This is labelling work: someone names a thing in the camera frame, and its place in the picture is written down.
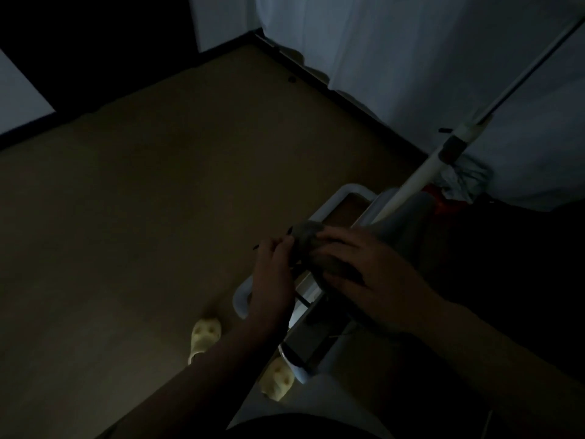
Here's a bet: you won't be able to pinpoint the person's right hand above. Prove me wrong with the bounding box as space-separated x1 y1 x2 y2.
310 226 447 337

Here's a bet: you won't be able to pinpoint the person's left hand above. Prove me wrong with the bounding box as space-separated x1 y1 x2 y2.
246 235 298 334

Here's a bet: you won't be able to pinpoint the grey bike saddle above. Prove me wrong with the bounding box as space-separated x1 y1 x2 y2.
365 187 439 279

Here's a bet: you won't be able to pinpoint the grey cleaning cloth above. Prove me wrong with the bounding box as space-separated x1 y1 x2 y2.
288 221 366 288

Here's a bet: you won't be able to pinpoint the white exercise bike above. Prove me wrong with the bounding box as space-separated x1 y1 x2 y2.
232 13 585 385

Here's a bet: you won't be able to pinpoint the person's right forearm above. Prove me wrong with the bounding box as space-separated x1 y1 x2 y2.
418 301 585 439

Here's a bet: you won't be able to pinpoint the person's left forearm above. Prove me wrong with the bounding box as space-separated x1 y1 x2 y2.
98 315 284 439

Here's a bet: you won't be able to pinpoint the person's white shorts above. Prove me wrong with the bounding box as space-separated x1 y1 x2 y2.
226 372 394 439

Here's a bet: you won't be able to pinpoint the person's black shirt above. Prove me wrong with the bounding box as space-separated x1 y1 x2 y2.
224 413 385 439

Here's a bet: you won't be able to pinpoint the pale yellow slipper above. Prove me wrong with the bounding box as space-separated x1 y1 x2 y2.
258 359 296 402
187 317 223 365

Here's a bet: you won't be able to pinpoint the white hanging sheet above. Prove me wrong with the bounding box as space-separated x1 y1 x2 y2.
253 0 585 212

